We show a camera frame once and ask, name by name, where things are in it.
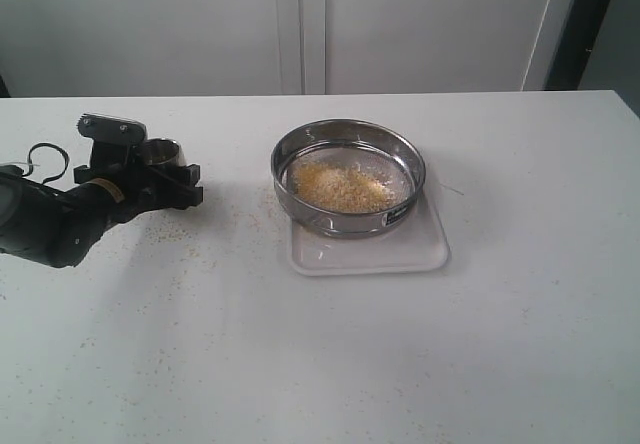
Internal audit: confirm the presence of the white square plastic tray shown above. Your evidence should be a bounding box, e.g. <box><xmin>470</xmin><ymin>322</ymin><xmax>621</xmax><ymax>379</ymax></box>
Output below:
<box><xmin>287</xmin><ymin>189</ymin><xmax>450</xmax><ymax>277</ymax></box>

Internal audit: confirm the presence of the round stainless steel sieve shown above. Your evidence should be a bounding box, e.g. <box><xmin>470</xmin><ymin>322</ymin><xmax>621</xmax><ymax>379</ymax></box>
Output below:
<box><xmin>270</xmin><ymin>118</ymin><xmax>427</xmax><ymax>239</ymax></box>

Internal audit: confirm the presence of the stainless steel cup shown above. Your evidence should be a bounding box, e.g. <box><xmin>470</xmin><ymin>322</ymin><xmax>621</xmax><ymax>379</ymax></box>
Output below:
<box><xmin>139</xmin><ymin>138</ymin><xmax>186</xmax><ymax>167</ymax></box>

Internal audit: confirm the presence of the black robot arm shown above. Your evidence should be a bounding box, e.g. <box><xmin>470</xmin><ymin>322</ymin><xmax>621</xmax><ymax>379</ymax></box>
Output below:
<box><xmin>1</xmin><ymin>139</ymin><xmax>204</xmax><ymax>268</ymax></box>

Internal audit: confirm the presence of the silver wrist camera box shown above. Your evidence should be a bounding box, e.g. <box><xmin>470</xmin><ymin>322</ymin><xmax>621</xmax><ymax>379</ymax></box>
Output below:
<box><xmin>77</xmin><ymin>113</ymin><xmax>147</xmax><ymax>147</ymax></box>

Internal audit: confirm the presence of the grain mixture of rice and millet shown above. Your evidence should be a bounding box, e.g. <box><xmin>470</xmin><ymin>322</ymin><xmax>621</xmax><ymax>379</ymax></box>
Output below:
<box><xmin>292</xmin><ymin>163</ymin><xmax>397</xmax><ymax>214</ymax></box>

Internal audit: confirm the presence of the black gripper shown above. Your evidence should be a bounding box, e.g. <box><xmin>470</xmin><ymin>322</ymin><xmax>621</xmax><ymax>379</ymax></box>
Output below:
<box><xmin>73</xmin><ymin>138</ymin><xmax>204</xmax><ymax>224</ymax></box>

